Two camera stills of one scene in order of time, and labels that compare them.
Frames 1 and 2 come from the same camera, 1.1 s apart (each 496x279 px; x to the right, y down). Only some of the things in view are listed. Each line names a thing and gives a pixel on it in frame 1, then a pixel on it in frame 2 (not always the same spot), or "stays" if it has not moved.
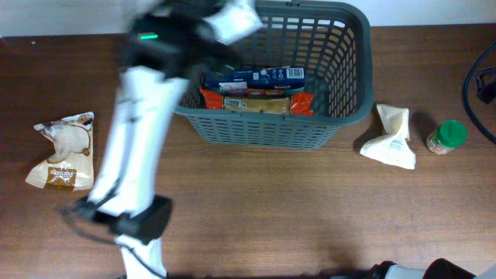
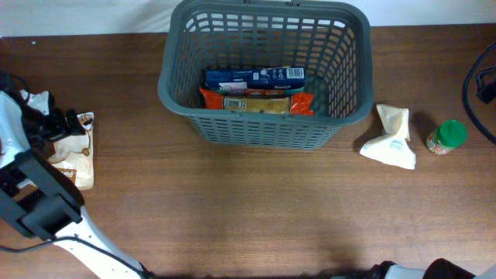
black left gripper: (218, 56) to (56, 128)
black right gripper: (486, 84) stays
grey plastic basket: (332, 41) stays
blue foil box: (280, 77) stays
